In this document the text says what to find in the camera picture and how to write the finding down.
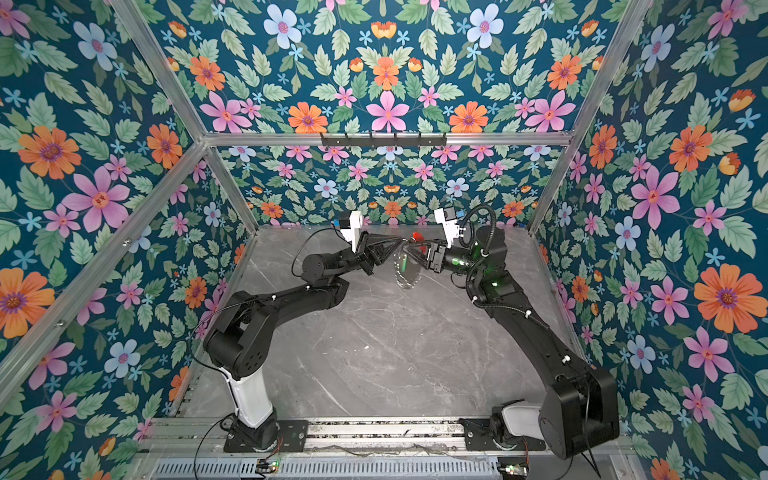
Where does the red-handled key ring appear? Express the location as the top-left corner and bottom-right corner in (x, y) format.
(392, 230), (428, 290)

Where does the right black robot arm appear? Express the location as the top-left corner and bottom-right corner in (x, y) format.
(403, 226), (620, 459)

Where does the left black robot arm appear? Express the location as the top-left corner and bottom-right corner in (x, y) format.
(204, 232), (405, 452)

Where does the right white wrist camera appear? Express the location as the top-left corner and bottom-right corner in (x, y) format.
(434, 207), (464, 248)

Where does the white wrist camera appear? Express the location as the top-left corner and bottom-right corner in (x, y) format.
(337, 210), (363, 253)
(434, 207), (464, 248)

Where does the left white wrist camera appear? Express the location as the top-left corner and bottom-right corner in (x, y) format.
(337, 210), (363, 253)

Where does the black wall hook rack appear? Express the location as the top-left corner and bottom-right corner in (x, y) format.
(320, 133), (448, 148)

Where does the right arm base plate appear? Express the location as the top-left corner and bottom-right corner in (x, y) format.
(458, 418), (547, 452)

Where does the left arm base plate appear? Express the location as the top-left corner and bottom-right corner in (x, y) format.
(223, 419), (309, 453)

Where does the aluminium mounting rail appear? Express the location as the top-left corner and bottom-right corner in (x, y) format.
(138, 417), (553, 458)

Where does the white slotted cable duct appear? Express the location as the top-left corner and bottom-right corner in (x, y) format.
(147, 457), (501, 479)

